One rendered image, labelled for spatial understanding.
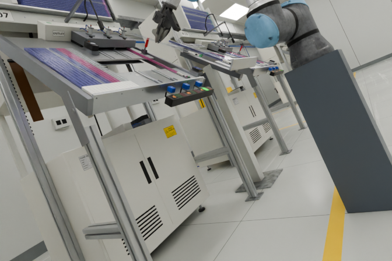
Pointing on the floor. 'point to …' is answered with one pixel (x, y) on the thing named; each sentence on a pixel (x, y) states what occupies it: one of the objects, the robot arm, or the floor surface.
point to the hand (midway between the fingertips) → (158, 41)
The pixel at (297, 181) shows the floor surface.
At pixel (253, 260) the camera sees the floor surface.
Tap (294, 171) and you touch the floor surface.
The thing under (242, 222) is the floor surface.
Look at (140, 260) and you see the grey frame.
